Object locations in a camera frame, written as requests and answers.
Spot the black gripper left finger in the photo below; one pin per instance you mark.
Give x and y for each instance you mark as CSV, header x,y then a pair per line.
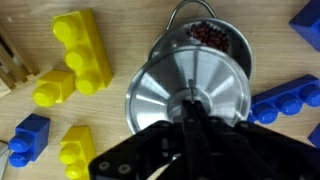
x,y
150,153

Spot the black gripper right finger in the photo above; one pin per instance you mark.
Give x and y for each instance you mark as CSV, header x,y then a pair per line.
x,y
246,153

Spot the silver round pot lid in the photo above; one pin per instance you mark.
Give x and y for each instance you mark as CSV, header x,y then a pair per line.
x,y
160,83

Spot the silver metal pot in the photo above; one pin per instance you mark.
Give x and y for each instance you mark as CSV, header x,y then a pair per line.
x,y
241,46

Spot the blue slim three-stud block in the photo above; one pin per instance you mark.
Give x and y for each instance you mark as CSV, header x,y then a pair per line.
x,y
286,100

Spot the blue large eight-stud block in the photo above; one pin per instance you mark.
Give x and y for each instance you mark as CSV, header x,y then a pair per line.
x,y
316,136

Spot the yellow three-stud toy block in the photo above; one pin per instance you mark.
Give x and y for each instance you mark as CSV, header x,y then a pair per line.
x,y
78,146

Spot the yellow short toy block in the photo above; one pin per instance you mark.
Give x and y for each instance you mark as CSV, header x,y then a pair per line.
x,y
56,85

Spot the blue two-stud toy block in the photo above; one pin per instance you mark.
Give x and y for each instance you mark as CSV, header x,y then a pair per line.
x,y
31,133

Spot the dark red beads pile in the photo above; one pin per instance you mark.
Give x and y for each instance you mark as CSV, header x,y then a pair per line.
x,y
210,35

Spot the yellow long three-stud block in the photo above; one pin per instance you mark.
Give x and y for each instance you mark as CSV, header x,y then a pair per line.
x,y
90,43

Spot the blue four-stud toy block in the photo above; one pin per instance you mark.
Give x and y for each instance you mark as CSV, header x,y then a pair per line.
x,y
310,23

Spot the wooden condiment caddy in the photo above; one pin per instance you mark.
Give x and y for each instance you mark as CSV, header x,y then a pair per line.
x,y
13,63

